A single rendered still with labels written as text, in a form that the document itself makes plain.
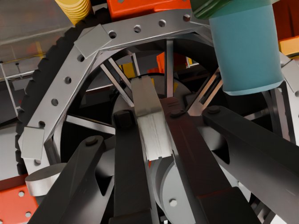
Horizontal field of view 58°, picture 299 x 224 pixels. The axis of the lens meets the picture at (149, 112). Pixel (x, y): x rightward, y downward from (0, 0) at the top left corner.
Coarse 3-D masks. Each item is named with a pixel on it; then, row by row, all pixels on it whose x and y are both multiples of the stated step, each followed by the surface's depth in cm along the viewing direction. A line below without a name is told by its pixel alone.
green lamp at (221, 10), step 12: (192, 0) 11; (204, 0) 10; (216, 0) 9; (228, 0) 9; (240, 0) 9; (252, 0) 10; (264, 0) 10; (276, 0) 11; (204, 12) 11; (216, 12) 10; (228, 12) 11
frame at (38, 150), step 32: (96, 32) 46; (128, 32) 46; (160, 32) 47; (64, 64) 46; (288, 64) 51; (64, 96) 46; (288, 96) 52; (32, 128) 46; (288, 128) 54; (32, 160) 47
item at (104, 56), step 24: (144, 48) 71; (168, 48) 58; (192, 48) 66; (96, 72) 66; (120, 72) 57; (168, 72) 59; (216, 72) 60; (168, 96) 59; (240, 96) 72; (264, 96) 60; (72, 120) 57; (96, 120) 60; (264, 120) 64; (72, 144) 71
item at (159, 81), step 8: (160, 80) 95; (176, 80) 96; (128, 88) 94; (160, 88) 95; (176, 88) 96; (184, 88) 96; (120, 96) 94; (160, 96) 96; (176, 96) 96; (120, 104) 94; (184, 104) 97; (112, 112) 97; (112, 120) 95
